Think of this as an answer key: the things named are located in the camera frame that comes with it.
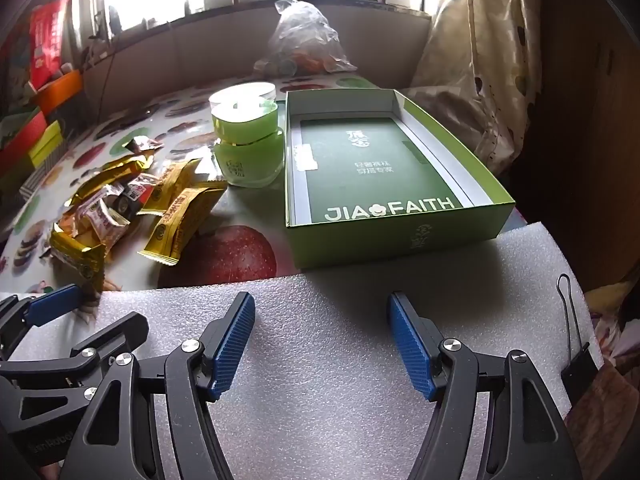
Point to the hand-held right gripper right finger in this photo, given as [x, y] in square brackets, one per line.
[410, 345]

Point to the red printed bag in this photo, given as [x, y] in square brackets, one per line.
[47, 45]

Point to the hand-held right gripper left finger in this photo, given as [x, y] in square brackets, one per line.
[232, 345]

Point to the dark jar with clear lid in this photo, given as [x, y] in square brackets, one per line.
[240, 91]

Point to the clear plastic bag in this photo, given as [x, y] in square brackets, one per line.
[300, 35]

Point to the black white striped box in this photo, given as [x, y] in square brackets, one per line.
[37, 177]

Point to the floral cloth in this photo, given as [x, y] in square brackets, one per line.
[612, 305]

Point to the yellow-green box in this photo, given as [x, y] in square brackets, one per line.
[47, 142]

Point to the cream dotted curtain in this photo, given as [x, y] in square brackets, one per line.
[480, 60]

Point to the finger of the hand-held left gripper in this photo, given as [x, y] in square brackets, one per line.
[115, 332]
[50, 305]

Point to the light green jar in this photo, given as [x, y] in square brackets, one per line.
[247, 160]

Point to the red box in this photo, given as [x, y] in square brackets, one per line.
[22, 140]

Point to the fruit printed tablecloth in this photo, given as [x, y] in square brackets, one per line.
[235, 255]

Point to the white foam sheet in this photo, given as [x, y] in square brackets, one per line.
[325, 335]

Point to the green cardboard box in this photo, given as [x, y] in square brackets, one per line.
[350, 160]

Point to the black binder clip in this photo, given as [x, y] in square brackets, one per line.
[580, 375]

